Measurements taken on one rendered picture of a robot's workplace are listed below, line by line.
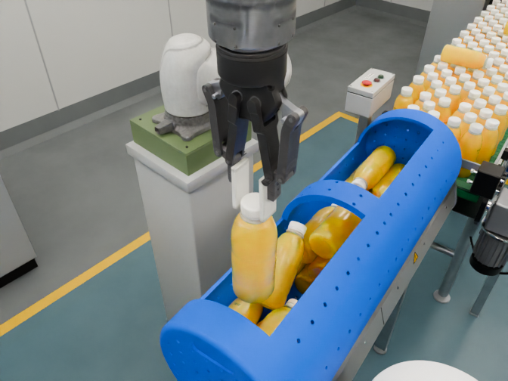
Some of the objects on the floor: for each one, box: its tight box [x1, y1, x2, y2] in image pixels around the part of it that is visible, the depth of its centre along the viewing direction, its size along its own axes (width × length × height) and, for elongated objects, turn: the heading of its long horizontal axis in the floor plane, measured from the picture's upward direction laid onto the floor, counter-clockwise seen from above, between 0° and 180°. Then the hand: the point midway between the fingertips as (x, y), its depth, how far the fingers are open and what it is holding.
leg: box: [373, 282, 410, 355], centre depth 182 cm, size 6×6×63 cm
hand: (254, 190), depth 59 cm, fingers closed on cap, 4 cm apart
